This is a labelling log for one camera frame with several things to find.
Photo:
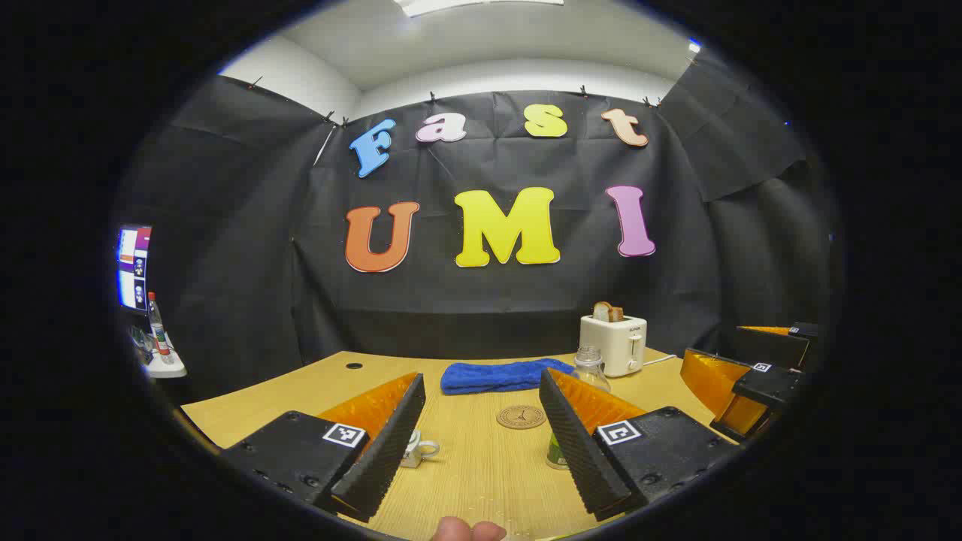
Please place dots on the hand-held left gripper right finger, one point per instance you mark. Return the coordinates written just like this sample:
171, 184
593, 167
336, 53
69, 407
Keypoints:
579, 458

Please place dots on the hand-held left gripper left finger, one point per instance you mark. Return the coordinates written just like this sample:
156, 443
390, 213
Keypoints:
387, 458

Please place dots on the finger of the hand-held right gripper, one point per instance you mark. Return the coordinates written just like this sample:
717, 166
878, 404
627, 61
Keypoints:
774, 346
766, 385

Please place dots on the round wooden coaster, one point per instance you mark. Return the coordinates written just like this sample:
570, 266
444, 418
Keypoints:
521, 417

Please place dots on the clear green-label water bottle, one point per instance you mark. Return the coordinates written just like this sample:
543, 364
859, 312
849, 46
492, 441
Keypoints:
592, 368

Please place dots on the red-cap plastic bottle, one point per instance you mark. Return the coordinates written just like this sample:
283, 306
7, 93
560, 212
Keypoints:
159, 334

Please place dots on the blue towel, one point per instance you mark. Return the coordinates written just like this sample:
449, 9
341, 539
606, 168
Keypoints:
496, 377

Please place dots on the white toaster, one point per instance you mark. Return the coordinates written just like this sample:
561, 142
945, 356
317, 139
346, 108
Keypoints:
612, 346

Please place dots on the pale bread slice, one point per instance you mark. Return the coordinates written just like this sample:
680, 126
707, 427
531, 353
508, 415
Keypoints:
601, 311

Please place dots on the brown bread slice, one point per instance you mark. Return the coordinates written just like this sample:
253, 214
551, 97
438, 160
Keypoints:
616, 314

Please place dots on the black backdrop cloth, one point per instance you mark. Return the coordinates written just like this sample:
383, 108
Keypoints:
526, 300

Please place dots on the white side table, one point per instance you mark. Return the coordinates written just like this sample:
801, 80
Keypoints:
165, 368

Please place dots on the computer monitor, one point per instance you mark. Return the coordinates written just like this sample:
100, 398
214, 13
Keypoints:
134, 267

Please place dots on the ceiling light panel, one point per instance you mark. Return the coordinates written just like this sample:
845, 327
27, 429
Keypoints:
481, 6

